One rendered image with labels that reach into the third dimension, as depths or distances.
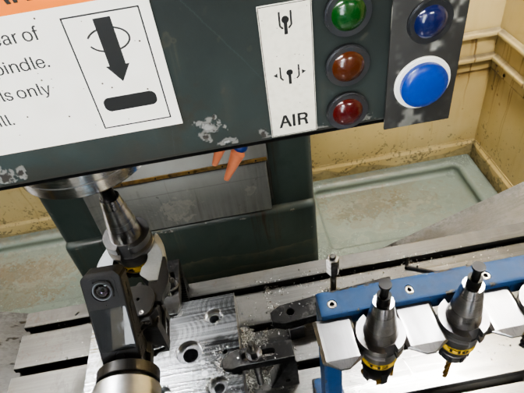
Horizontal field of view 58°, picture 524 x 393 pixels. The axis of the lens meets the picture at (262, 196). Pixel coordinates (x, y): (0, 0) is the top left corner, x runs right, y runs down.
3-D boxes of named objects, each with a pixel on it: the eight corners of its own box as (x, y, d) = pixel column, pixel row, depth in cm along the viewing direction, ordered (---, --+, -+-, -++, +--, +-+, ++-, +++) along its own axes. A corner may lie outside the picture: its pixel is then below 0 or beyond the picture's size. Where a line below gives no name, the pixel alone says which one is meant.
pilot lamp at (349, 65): (366, 81, 29) (368, 47, 27) (331, 87, 29) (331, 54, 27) (363, 76, 29) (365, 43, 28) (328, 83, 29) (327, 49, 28)
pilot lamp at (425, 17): (448, 38, 28) (454, 0, 26) (411, 44, 28) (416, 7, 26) (444, 33, 28) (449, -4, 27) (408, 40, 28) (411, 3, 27)
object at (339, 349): (366, 366, 60) (366, 363, 59) (325, 374, 60) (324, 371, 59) (351, 319, 65) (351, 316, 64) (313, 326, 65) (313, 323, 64)
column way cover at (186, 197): (277, 211, 125) (252, 21, 90) (98, 244, 124) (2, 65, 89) (274, 199, 128) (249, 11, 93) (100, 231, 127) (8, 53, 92)
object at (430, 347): (451, 350, 60) (452, 347, 59) (410, 358, 60) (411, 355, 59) (430, 304, 65) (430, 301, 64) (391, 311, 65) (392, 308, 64)
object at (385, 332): (387, 311, 63) (391, 281, 58) (405, 339, 60) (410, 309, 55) (356, 323, 62) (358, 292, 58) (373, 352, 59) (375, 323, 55)
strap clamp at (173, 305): (191, 338, 101) (174, 297, 90) (175, 341, 100) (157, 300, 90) (189, 288, 110) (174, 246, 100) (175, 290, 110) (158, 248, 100)
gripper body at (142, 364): (118, 322, 66) (109, 408, 57) (95, 285, 60) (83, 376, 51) (171, 312, 66) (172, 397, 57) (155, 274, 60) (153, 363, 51)
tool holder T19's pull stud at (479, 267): (475, 277, 57) (481, 258, 55) (483, 288, 56) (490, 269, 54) (462, 281, 57) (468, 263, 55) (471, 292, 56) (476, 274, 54)
